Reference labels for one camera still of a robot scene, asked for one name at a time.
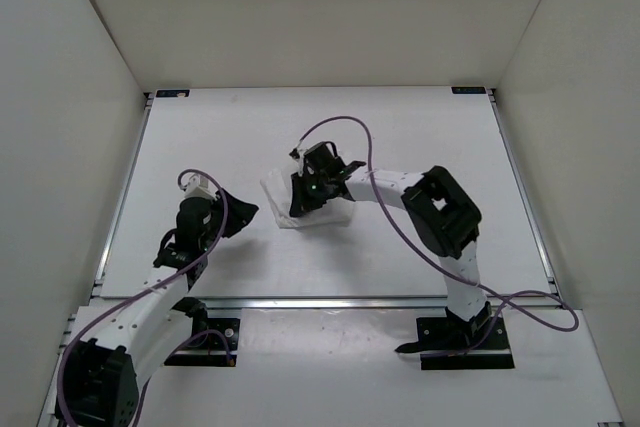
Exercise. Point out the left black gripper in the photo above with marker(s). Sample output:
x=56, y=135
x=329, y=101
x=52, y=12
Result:
x=242, y=213

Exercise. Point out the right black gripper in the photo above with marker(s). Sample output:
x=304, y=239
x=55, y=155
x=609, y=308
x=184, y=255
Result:
x=300, y=203

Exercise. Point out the white pleated skirt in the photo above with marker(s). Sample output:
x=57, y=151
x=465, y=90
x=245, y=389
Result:
x=277, y=187

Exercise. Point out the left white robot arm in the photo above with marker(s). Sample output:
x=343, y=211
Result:
x=105, y=370

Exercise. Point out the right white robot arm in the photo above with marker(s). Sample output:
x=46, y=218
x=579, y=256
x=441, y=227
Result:
x=445, y=218

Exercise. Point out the left blue corner label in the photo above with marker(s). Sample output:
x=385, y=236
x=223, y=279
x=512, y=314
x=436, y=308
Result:
x=172, y=93

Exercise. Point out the blue corner label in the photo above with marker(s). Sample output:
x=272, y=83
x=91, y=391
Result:
x=468, y=90
x=172, y=93

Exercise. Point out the right blue corner label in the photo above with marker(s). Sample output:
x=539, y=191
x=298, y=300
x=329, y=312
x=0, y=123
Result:
x=468, y=90

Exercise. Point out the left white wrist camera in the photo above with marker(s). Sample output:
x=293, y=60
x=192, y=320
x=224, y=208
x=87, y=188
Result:
x=197, y=186

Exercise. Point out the aluminium front rail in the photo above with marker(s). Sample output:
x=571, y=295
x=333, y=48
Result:
x=297, y=303

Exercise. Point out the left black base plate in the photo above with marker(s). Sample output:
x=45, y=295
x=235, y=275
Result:
x=214, y=350

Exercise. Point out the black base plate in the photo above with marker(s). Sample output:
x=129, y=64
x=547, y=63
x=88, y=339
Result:
x=441, y=346
x=214, y=350

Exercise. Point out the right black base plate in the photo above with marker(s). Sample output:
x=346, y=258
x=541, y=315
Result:
x=441, y=346

